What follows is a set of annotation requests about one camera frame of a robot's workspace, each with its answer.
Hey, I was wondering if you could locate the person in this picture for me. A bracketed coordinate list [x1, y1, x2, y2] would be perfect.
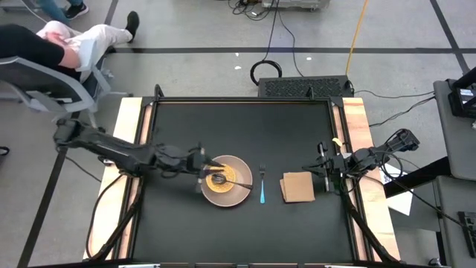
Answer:
[36, 0, 90, 22]
[0, 10, 141, 81]

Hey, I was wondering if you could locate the thin black cable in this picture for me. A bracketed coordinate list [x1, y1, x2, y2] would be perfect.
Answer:
[277, 10, 305, 78]

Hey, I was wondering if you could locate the black aluminium table frame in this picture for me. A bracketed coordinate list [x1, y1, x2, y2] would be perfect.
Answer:
[83, 83, 402, 268]

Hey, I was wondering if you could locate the silver metal spoon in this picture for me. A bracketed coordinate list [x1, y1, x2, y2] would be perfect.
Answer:
[210, 173, 254, 191]

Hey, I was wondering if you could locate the grey cart top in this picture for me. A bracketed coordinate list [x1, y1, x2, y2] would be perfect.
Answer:
[433, 79, 476, 182]

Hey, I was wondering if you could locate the fork with blue handle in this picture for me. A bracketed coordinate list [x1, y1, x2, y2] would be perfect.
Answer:
[259, 163, 267, 205]

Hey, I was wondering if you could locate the black diagonal stand beam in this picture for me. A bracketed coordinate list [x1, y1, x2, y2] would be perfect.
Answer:
[382, 156, 451, 199]

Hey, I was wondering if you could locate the folded brown napkin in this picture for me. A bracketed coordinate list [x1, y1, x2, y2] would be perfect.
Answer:
[279, 170, 316, 204]

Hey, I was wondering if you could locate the grey office chair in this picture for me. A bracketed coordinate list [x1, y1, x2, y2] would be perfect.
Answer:
[0, 55, 134, 124]

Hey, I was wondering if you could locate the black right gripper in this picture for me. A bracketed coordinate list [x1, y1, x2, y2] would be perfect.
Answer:
[301, 141, 350, 193]

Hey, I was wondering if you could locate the large tan ceramic bowl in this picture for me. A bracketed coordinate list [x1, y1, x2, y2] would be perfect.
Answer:
[200, 154, 254, 208]

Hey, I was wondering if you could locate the small yellow bowl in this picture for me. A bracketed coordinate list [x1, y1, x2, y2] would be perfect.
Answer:
[205, 162, 237, 194]

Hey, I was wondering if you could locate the long black power cable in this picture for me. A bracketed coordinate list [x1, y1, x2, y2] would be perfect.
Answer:
[353, 89, 437, 101]

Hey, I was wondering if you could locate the black perforated computer case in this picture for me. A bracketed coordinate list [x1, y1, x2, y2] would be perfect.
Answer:
[257, 75, 355, 99]

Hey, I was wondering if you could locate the yellow extension cable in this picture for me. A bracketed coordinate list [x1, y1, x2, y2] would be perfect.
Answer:
[345, 0, 370, 78]

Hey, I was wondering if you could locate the grey equipment box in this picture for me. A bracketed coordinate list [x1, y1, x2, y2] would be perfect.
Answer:
[261, 0, 331, 11]

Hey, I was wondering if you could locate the coiled black cable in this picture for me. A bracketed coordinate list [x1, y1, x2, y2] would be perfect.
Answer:
[249, 0, 283, 87]

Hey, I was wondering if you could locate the black monitor device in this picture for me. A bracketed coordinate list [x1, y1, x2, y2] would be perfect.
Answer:
[447, 66, 476, 119]

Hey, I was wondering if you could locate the black keyboard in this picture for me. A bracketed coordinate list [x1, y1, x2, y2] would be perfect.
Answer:
[457, 211, 476, 249]

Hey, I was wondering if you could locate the white paper sheet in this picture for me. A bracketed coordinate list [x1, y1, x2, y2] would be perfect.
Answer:
[379, 163, 414, 217]

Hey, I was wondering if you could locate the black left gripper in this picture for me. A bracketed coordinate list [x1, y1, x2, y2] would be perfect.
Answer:
[185, 147, 226, 194]

